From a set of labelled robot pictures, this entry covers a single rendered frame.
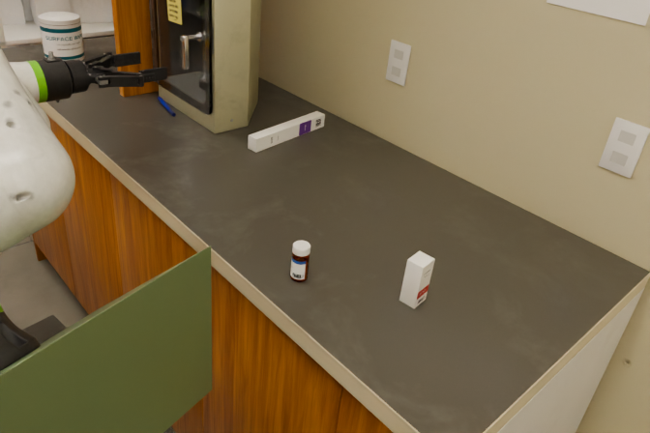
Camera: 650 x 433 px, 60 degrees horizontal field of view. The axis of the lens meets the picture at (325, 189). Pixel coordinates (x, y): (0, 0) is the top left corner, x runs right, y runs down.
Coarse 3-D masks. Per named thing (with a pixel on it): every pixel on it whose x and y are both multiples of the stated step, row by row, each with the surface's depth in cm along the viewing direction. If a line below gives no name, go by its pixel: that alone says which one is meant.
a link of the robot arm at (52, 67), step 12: (36, 60) 123; (48, 60) 123; (60, 60) 124; (48, 72) 122; (60, 72) 123; (48, 84) 122; (60, 84) 123; (72, 84) 125; (48, 96) 123; (60, 96) 125
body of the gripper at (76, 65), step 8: (72, 64) 126; (80, 64) 127; (72, 72) 125; (80, 72) 127; (88, 72) 129; (96, 72) 129; (104, 72) 131; (80, 80) 127; (88, 80) 128; (80, 88) 128
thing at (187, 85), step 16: (160, 0) 157; (192, 0) 144; (208, 0) 139; (160, 16) 159; (192, 16) 146; (208, 16) 141; (160, 32) 162; (176, 32) 155; (192, 32) 148; (208, 32) 143; (160, 48) 165; (176, 48) 157; (192, 48) 151; (208, 48) 145; (160, 64) 167; (176, 64) 160; (192, 64) 153; (208, 64) 147; (160, 80) 170; (176, 80) 162; (192, 80) 155; (208, 80) 149; (176, 96) 165; (192, 96) 158; (208, 96) 151; (208, 112) 154
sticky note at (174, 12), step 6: (168, 0) 153; (174, 0) 151; (180, 0) 149; (168, 6) 154; (174, 6) 152; (180, 6) 149; (168, 12) 155; (174, 12) 153; (180, 12) 150; (168, 18) 156; (174, 18) 154; (180, 18) 151
